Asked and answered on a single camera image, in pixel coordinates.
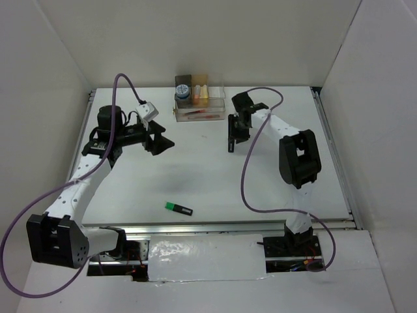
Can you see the white cover panel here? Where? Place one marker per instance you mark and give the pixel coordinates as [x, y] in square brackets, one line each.
[192, 258]

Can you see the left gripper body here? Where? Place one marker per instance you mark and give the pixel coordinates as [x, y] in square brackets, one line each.
[134, 134]

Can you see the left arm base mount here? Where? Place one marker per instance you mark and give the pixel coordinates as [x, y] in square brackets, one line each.
[129, 258]

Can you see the blue tape roll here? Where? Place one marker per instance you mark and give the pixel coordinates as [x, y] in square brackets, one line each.
[183, 91]

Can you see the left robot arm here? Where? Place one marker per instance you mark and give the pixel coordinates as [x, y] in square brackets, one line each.
[58, 237]

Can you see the yellow black highlighter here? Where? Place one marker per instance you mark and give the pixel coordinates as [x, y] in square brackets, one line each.
[231, 145]

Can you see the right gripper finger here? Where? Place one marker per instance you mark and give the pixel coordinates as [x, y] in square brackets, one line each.
[242, 135]
[231, 128]

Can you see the green black highlighter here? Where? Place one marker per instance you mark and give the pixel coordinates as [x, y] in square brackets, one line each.
[178, 209]

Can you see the red gel pen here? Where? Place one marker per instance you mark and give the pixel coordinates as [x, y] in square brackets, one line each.
[204, 117]

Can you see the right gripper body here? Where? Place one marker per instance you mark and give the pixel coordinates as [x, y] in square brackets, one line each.
[239, 124]

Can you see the aluminium frame rail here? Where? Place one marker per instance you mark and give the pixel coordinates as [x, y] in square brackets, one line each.
[200, 174]

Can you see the clear red pen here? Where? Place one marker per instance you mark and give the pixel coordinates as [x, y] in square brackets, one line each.
[195, 112]

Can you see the tan compartment box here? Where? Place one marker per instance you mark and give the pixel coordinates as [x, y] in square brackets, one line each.
[199, 79]

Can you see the dark grey compartment box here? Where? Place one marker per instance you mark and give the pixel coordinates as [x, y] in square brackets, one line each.
[187, 79]

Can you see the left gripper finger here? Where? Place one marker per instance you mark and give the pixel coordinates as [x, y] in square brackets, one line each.
[155, 128]
[157, 144]

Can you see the orange grey highlighter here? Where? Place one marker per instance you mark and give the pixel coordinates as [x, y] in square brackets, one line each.
[197, 91]

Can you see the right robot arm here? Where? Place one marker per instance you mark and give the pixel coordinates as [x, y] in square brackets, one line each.
[299, 162]

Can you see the clear plastic organizer tray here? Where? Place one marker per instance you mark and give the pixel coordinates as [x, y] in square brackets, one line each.
[216, 101]

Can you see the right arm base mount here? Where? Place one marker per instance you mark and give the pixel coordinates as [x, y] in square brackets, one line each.
[284, 255]

